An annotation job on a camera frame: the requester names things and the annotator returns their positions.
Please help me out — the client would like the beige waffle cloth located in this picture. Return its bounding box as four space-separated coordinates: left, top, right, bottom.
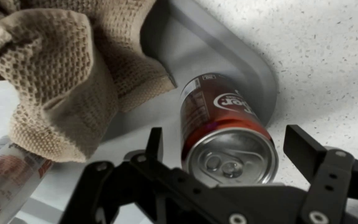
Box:
0 0 176 164

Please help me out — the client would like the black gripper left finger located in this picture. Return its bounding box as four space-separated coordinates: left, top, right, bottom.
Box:
58 125 176 224

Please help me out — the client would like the grey plastic tray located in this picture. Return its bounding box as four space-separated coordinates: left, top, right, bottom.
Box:
0 0 281 224

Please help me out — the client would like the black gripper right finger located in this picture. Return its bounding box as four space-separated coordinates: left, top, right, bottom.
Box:
283 123 358 224

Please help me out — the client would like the red soda can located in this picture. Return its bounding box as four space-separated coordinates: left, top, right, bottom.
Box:
179 72 279 188

